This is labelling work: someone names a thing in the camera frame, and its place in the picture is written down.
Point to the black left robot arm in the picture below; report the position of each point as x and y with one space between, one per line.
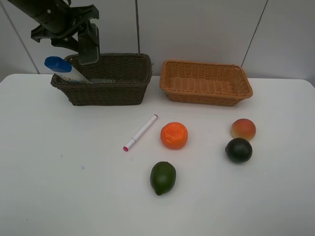
33 8

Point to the light orange wicker basket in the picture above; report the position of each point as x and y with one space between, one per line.
204 83

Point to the white blue-capped shampoo bottle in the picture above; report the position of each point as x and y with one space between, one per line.
65 70

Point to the orange tangerine fruit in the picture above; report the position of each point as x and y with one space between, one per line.
174 135

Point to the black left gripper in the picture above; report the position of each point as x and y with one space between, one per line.
71 28

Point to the red yellow peach fruit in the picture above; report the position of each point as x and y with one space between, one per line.
243 128

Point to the dark green round fruit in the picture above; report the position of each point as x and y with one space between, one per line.
239 150

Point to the dark brown wicker basket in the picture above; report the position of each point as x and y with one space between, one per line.
124 76

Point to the white pink-tipped marker pen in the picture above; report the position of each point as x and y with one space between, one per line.
139 134

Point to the green lime fruit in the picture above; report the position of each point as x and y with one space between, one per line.
162 177

